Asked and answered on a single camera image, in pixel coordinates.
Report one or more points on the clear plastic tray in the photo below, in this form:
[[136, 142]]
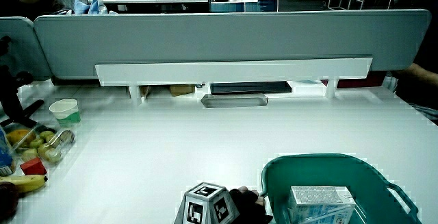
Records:
[[234, 101]]

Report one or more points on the white desk shelf riser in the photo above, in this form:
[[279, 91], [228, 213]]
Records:
[[222, 71]]

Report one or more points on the white green paper cup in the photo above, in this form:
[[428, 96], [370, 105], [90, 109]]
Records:
[[65, 109]]

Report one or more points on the orange mango fruit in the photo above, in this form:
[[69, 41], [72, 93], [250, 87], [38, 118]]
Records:
[[18, 135]]

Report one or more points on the green plastic plate basket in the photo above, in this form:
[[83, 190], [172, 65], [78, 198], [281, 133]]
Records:
[[325, 171]]

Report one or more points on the black camera tripod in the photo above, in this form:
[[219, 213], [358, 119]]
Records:
[[10, 94]]

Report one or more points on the red box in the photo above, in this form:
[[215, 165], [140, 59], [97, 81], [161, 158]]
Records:
[[359, 80]]

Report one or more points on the blue drink carton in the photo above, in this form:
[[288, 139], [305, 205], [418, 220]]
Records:
[[5, 155]]

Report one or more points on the person's left hand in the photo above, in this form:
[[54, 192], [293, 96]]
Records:
[[248, 207]]

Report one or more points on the brown cardboard box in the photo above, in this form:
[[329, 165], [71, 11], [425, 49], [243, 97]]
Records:
[[182, 89]]

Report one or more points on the white blue milk carton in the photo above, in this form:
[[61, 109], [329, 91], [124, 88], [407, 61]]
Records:
[[318, 205]]

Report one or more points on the red block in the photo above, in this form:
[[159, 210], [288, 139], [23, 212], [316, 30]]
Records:
[[33, 167]]

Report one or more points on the black flat tray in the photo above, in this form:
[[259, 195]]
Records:
[[250, 87]]

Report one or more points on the long gray desk partition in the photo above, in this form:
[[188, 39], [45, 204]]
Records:
[[205, 35]]

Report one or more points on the dark red apple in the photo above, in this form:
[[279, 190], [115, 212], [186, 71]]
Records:
[[7, 200]]

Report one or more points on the clear plastic fruit container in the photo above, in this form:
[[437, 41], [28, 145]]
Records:
[[51, 148]]

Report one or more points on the light blue cloth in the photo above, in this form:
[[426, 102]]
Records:
[[92, 7]]

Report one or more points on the yellow banana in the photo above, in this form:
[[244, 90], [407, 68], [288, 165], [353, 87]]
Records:
[[25, 182]]

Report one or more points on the brown kiwi fruit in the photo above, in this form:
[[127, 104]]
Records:
[[67, 136]]

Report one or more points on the short gray desk partition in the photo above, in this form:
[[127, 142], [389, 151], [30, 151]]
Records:
[[24, 46]]

